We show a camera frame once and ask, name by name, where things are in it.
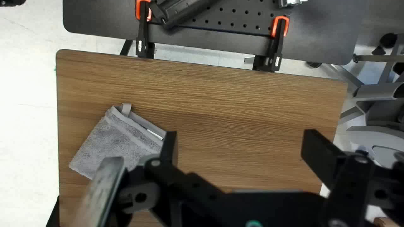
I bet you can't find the grey metal bar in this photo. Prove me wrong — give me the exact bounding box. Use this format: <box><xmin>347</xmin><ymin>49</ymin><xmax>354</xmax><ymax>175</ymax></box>
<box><xmin>77</xmin><ymin>155</ymin><xmax>127</xmax><ymax>227</ymax></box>

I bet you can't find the grey towel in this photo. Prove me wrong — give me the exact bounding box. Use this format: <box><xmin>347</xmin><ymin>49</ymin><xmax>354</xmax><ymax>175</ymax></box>
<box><xmin>68</xmin><ymin>102</ymin><xmax>168</xmax><ymax>182</ymax></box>

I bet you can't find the black orange bar clamp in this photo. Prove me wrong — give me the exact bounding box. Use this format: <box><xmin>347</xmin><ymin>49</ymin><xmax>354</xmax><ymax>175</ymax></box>
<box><xmin>251</xmin><ymin>15</ymin><xmax>291</xmax><ymax>73</ymax></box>
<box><xmin>133</xmin><ymin>0</ymin><xmax>156</xmax><ymax>59</ymax></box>

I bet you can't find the black perforated mounting board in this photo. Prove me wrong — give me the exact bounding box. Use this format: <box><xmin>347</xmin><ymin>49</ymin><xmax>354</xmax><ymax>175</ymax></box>
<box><xmin>62</xmin><ymin>0</ymin><xmax>367</xmax><ymax>67</ymax></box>

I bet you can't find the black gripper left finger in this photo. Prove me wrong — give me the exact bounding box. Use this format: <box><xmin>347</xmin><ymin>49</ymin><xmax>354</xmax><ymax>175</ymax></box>
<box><xmin>144</xmin><ymin>130</ymin><xmax>199</xmax><ymax>191</ymax></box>

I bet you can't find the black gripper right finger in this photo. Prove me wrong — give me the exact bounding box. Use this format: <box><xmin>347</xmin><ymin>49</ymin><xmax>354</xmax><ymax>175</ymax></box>
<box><xmin>300</xmin><ymin>129</ymin><xmax>351</xmax><ymax>189</ymax></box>

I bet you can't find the black cylinder with label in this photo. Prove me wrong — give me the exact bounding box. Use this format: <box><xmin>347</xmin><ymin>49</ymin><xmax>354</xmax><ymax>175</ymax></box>
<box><xmin>150</xmin><ymin>0</ymin><xmax>217</xmax><ymax>32</ymax></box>

